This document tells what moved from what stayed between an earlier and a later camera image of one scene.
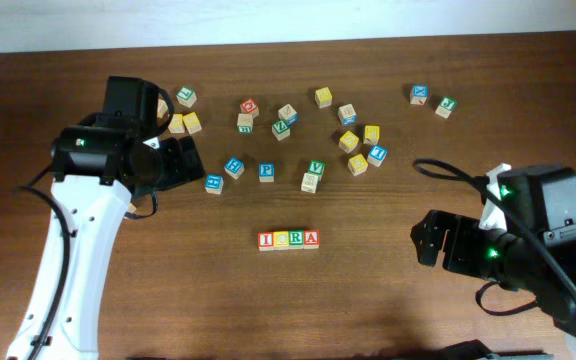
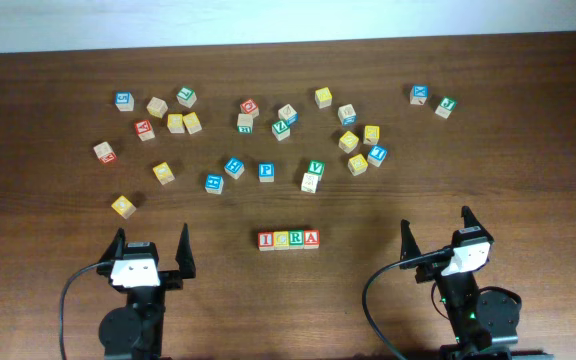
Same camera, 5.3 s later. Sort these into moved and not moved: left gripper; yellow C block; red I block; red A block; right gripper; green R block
Moved: left gripper; right gripper
Not moved: red A block; red I block; yellow C block; green R block
